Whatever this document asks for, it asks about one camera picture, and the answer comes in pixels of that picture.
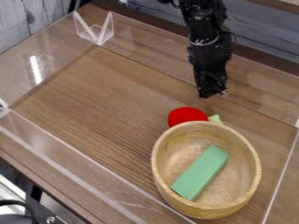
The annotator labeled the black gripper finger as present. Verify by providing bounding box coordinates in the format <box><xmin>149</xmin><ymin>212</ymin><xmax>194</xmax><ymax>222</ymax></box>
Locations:
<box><xmin>199</xmin><ymin>77</ymin><xmax>229</xmax><ymax>98</ymax></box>
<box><xmin>193</xmin><ymin>64</ymin><xmax>205</xmax><ymax>88</ymax></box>

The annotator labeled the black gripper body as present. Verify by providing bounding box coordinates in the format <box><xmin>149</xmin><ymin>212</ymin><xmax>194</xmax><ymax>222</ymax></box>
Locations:
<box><xmin>187</xmin><ymin>34</ymin><xmax>234</xmax><ymax>81</ymax></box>

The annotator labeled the red plush strawberry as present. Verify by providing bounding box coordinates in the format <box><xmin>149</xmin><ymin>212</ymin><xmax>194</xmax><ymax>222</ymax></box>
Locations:
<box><xmin>169</xmin><ymin>107</ymin><xmax>223</xmax><ymax>127</ymax></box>

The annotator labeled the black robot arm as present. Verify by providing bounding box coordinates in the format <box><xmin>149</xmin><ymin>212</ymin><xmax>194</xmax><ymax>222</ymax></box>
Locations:
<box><xmin>158</xmin><ymin>0</ymin><xmax>234</xmax><ymax>98</ymax></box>

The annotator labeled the green rectangular block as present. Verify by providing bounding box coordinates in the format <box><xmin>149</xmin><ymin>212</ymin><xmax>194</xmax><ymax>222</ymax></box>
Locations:
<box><xmin>171</xmin><ymin>145</ymin><xmax>230</xmax><ymax>201</ymax></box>

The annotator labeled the wooden bowl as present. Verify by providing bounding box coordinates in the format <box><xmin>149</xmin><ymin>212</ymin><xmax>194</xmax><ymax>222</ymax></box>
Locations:
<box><xmin>151</xmin><ymin>122</ymin><xmax>262</xmax><ymax>220</ymax></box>

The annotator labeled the clear acrylic tray wall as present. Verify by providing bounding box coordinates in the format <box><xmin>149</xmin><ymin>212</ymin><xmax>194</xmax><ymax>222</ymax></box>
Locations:
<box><xmin>0</xmin><ymin>0</ymin><xmax>299</xmax><ymax>224</ymax></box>

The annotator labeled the clear acrylic corner bracket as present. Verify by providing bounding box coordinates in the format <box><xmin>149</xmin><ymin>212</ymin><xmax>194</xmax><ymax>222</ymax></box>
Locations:
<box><xmin>73</xmin><ymin>11</ymin><xmax>115</xmax><ymax>46</ymax></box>

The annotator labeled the black metal table frame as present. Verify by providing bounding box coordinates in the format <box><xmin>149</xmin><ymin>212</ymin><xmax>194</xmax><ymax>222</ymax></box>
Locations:
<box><xmin>25</xmin><ymin>183</ymin><xmax>74</xmax><ymax>224</ymax></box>

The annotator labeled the black cable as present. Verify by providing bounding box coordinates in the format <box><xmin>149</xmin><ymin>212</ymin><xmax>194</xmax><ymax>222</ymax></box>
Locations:
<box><xmin>0</xmin><ymin>199</ymin><xmax>30</xmax><ymax>224</ymax></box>

